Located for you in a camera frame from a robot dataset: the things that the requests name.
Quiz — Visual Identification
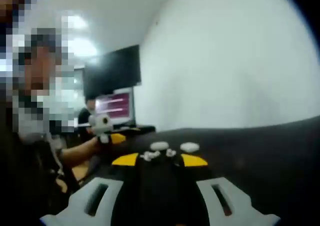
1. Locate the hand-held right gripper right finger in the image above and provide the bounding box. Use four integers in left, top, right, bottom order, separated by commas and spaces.
177, 153, 281, 226

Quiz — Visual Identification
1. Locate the black wall screen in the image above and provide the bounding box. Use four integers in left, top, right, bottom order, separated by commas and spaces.
83, 45, 142, 99

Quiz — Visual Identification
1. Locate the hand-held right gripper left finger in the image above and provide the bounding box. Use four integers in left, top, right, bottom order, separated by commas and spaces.
39, 152, 145, 226

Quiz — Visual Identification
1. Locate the white oval charging case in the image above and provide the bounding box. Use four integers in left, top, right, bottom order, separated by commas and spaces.
149, 141, 169, 150

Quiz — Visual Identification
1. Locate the black laptop stand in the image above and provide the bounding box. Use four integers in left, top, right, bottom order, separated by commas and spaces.
112, 124, 156, 134

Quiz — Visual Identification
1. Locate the person's olive shirt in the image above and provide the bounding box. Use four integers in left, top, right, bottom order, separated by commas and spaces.
0, 125, 81, 226

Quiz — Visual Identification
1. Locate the laptop with purple screen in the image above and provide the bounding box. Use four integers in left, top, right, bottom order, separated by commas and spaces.
95, 87, 136, 126

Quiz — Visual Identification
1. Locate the white rounded rectangular charging case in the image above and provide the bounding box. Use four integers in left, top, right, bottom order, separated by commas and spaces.
180, 142, 200, 151

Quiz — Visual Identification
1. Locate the person's left hand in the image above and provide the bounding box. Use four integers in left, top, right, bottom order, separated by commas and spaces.
91, 135, 107, 153

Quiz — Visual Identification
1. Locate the black harness strap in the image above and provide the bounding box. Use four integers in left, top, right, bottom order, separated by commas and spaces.
49, 135, 81, 193

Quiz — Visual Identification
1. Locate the black table mat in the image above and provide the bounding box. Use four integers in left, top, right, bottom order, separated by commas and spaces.
74, 115, 320, 226

